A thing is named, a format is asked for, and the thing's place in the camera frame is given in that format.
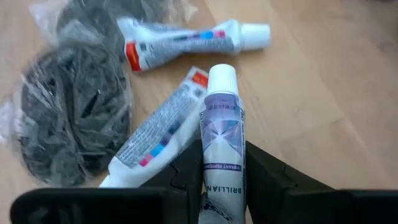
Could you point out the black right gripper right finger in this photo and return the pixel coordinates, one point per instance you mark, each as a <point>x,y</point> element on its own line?
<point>280,199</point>

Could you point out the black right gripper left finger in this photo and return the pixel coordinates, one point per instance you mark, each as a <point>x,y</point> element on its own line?
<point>174,199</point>

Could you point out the white toothpaste tube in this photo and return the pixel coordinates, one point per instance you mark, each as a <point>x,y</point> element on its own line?
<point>155,137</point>

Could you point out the white bagged parts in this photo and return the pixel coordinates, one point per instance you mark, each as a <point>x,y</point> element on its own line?
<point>222,149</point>
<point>186,42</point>

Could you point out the grey round bagged parts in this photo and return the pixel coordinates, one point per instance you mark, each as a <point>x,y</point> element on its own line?
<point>93,18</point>

